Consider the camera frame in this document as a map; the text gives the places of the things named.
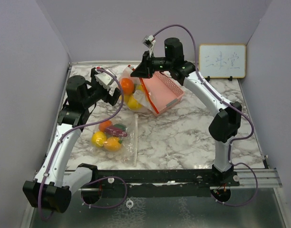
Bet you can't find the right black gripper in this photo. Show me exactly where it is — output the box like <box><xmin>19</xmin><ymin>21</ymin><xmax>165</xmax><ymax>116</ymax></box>
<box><xmin>130</xmin><ymin>51</ymin><xmax>172</xmax><ymax>79</ymax></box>

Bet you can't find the green yellow toy mango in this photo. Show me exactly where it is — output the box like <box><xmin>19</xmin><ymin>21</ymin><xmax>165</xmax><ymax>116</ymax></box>
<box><xmin>135</xmin><ymin>85</ymin><xmax>144</xmax><ymax>92</ymax></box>

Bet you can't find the orange toy tangerine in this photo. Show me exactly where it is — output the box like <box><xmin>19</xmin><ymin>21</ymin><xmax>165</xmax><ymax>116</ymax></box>
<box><xmin>120</xmin><ymin>78</ymin><xmax>135</xmax><ymax>95</ymax></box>

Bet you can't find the yellow orange toy pepper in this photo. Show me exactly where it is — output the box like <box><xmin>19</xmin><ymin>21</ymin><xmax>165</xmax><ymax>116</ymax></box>
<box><xmin>124</xmin><ymin>95</ymin><xmax>131</xmax><ymax>104</ymax></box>

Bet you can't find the pink plastic basket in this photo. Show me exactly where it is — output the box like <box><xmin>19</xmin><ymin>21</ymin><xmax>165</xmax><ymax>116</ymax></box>
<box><xmin>139</xmin><ymin>71</ymin><xmax>184</xmax><ymax>116</ymax></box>

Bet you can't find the yellow toy fruit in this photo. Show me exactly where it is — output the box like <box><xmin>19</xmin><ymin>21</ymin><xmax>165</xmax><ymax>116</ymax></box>
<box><xmin>127</xmin><ymin>95</ymin><xmax>143</xmax><ymax>111</ymax></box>

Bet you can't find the green toy lime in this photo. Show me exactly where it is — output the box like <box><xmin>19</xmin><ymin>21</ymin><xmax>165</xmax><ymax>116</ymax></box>
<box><xmin>114</xmin><ymin>123</ymin><xmax>126</xmax><ymax>131</ymax></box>

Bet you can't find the purple toy sweet potato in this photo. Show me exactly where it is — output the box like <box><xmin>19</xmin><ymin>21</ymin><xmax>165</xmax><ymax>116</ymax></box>
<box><xmin>105</xmin><ymin>126</ymin><xmax>127</xmax><ymax>137</ymax></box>

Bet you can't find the yellow toy lemon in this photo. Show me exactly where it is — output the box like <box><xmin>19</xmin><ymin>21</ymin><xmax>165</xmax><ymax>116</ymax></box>
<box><xmin>91</xmin><ymin>131</ymin><xmax>107</xmax><ymax>148</ymax></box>

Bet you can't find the clear zip top bag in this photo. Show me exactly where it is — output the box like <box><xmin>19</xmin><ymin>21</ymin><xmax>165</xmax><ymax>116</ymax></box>
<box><xmin>90</xmin><ymin>114</ymin><xmax>138</xmax><ymax>167</ymax></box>

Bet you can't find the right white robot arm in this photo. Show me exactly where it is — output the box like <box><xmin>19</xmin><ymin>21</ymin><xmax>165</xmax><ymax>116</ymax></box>
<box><xmin>131</xmin><ymin>38</ymin><xmax>242</xmax><ymax>186</ymax></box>

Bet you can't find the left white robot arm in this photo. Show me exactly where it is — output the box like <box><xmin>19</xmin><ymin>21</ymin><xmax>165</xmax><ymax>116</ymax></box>
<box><xmin>23</xmin><ymin>67</ymin><xmax>123</xmax><ymax>213</ymax></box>

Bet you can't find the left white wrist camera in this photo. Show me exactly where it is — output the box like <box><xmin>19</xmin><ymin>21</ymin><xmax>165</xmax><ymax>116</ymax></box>
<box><xmin>96</xmin><ymin>68</ymin><xmax>117</xmax><ymax>91</ymax></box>

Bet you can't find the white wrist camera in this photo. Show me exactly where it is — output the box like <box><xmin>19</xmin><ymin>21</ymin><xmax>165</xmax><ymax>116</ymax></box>
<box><xmin>96</xmin><ymin>68</ymin><xmax>117</xmax><ymax>91</ymax></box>
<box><xmin>142</xmin><ymin>35</ymin><xmax>155</xmax><ymax>56</ymax></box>

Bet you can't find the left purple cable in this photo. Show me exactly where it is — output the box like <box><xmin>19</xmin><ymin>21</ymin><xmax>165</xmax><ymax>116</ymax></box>
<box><xmin>38</xmin><ymin>68</ymin><xmax>125</xmax><ymax>221</ymax></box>

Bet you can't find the purple cable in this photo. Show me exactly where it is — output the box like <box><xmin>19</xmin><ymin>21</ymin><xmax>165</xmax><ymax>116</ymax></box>
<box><xmin>38</xmin><ymin>68</ymin><xmax>125</xmax><ymax>221</ymax></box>
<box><xmin>152</xmin><ymin>25</ymin><xmax>259</xmax><ymax>207</ymax></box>

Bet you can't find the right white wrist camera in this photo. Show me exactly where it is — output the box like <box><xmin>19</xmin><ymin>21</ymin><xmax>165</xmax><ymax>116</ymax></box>
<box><xmin>142</xmin><ymin>35</ymin><xmax>155</xmax><ymax>56</ymax></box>

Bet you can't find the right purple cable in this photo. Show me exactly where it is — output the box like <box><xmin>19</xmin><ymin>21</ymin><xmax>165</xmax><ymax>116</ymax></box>
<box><xmin>152</xmin><ymin>25</ymin><xmax>259</xmax><ymax>207</ymax></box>

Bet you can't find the small whiteboard wooden frame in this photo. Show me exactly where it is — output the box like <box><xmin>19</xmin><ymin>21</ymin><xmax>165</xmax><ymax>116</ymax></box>
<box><xmin>199</xmin><ymin>44</ymin><xmax>246</xmax><ymax>79</ymax></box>

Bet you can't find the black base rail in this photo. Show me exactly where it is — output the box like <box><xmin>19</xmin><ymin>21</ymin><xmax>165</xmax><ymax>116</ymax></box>
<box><xmin>79</xmin><ymin>169</ymin><xmax>239</xmax><ymax>199</ymax></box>

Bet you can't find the aluminium frame rail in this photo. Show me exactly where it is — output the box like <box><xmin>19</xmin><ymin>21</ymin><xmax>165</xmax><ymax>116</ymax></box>
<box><xmin>235</xmin><ymin>169</ymin><xmax>282</xmax><ymax>189</ymax></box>

